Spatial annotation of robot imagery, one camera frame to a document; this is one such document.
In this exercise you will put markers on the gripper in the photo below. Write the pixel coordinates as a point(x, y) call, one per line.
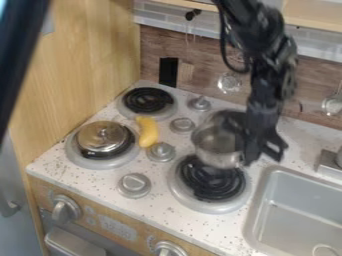
point(263, 115)

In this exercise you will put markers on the silver pot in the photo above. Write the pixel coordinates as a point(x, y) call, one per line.
point(216, 143)

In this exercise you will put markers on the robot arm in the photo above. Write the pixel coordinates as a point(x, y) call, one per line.
point(263, 40)

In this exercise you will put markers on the toy stove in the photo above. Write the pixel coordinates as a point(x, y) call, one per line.
point(147, 156)

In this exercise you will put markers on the silver pot lid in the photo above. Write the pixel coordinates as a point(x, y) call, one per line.
point(103, 137)

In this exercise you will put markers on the silver hanging spoon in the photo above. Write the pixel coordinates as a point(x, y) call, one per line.
point(230, 82)

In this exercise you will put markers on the toy sink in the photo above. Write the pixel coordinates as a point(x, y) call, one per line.
point(296, 216)

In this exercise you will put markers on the silver hanging ladle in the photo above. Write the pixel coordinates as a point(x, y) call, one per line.
point(332, 104)

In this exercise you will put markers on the yellow toy banana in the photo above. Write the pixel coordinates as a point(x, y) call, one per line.
point(148, 132)

